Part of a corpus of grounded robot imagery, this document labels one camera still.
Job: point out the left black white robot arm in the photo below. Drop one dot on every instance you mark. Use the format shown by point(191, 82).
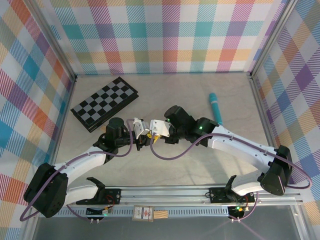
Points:
point(80, 161)

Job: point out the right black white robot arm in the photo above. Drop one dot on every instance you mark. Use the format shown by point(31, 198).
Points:
point(240, 147)

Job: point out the black grey folding chessboard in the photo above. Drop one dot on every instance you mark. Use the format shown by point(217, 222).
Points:
point(107, 97)

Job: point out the teal marker pen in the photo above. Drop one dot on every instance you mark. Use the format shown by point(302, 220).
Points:
point(215, 105)

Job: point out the small wooden block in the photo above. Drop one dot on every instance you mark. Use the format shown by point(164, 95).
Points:
point(160, 214)

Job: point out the small controller board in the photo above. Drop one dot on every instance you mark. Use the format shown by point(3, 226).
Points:
point(105, 212)
point(237, 210)

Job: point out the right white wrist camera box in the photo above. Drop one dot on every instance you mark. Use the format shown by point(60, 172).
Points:
point(160, 127)

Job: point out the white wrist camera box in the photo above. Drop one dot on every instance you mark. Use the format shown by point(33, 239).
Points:
point(141, 126)
point(160, 127)

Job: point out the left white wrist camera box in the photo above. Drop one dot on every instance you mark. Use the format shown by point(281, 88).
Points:
point(141, 126)

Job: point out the aluminium side rail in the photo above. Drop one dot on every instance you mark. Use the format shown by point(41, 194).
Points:
point(260, 107)
point(67, 107)

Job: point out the aluminium mounting rail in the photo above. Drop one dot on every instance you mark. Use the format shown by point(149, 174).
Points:
point(162, 193)

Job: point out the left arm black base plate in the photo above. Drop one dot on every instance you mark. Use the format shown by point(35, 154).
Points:
point(112, 193)

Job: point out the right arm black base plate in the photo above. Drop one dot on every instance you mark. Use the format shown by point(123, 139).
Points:
point(217, 195)

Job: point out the aluminium frame post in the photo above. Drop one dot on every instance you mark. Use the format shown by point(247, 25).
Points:
point(53, 37)
point(271, 37)

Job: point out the aluminium frame leg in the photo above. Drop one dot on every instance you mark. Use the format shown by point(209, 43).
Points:
point(28, 225)
point(301, 225)

